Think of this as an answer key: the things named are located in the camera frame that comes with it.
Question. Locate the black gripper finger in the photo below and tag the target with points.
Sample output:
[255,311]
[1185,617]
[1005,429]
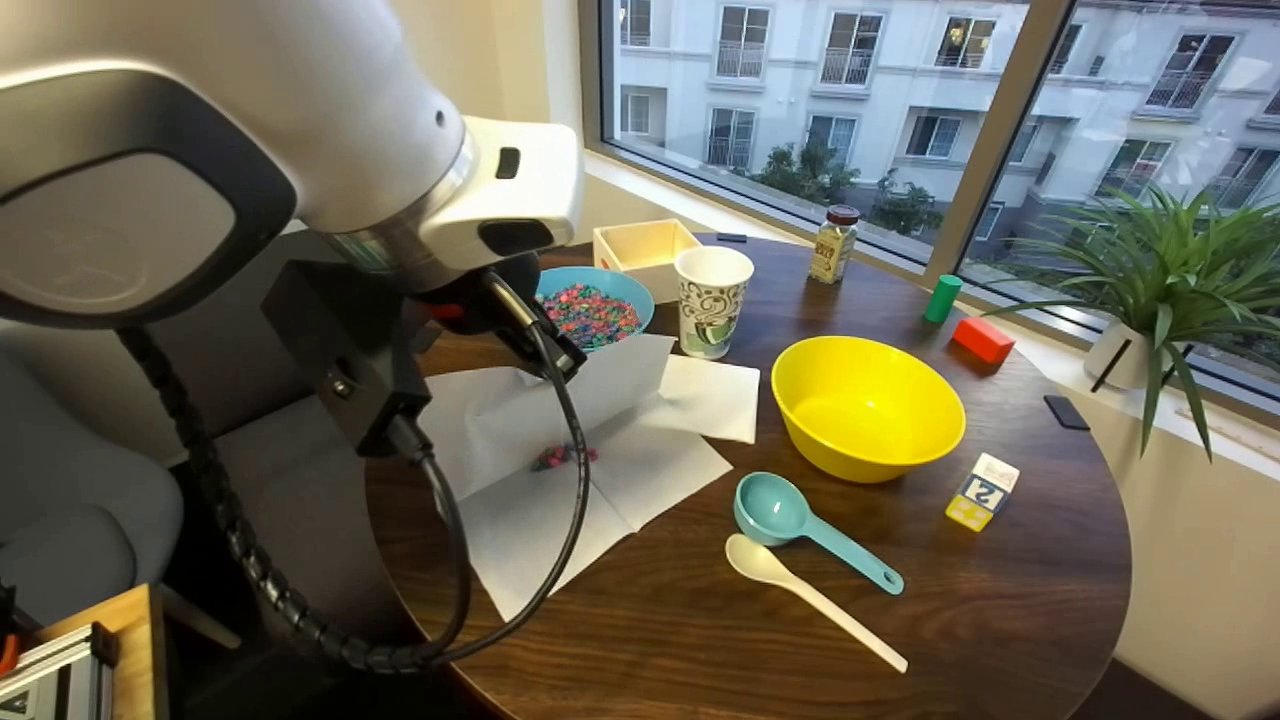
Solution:
[540,333]

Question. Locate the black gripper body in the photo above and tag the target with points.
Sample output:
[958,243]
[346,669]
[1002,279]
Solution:
[472,301]

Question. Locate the small pile of colourful beads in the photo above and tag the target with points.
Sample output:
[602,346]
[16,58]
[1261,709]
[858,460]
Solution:
[564,457]

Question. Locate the large white paper towel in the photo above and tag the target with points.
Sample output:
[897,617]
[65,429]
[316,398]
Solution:
[642,464]

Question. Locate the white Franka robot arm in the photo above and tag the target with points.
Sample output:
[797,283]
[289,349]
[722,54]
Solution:
[267,81]

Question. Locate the colourful beads in bowl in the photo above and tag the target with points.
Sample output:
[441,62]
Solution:
[594,312]

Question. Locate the blue bowl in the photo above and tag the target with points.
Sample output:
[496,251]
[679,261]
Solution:
[636,301]

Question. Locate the yellow bowl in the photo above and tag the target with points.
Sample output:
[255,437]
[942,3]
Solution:
[867,412]

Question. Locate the white wooden box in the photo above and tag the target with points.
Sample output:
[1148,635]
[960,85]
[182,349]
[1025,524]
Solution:
[642,246]

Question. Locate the printed paper cup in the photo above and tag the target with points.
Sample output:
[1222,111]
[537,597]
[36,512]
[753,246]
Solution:
[715,312]

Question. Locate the small white folded napkin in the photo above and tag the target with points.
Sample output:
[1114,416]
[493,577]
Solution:
[715,401]

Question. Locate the black table edge pad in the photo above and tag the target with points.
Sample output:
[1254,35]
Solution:
[1065,412]
[729,243]

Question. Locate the dark grey sofa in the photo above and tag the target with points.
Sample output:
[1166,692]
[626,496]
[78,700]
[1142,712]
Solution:
[304,520]

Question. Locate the teal measuring scoop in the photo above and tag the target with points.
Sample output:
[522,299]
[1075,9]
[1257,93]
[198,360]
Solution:
[771,510]

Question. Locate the spice jar with dark lid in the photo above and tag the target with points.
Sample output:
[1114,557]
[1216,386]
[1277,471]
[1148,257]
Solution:
[828,253]

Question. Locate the cream plastic spoon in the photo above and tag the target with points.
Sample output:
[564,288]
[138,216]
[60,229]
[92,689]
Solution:
[753,557]

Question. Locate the white apartment building outside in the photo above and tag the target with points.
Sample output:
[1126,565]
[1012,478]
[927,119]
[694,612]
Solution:
[803,81]

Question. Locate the green block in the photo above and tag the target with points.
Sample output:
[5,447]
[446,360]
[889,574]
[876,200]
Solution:
[942,301]

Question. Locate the red block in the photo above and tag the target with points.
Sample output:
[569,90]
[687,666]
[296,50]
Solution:
[980,343]

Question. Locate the light grey chair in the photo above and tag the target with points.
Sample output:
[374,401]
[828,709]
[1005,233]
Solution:
[65,505]

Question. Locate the yellow and white small box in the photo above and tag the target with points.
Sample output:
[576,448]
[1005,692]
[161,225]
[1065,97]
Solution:
[980,496]

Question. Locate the wooden cart with aluminium rails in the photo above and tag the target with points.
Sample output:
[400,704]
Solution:
[126,640]

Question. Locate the potted green plant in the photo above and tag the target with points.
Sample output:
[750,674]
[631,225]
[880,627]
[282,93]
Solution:
[1174,264]

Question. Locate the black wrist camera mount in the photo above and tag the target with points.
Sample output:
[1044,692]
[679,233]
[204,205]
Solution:
[346,346]

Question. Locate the window frame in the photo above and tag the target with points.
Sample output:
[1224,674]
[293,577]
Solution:
[1002,135]

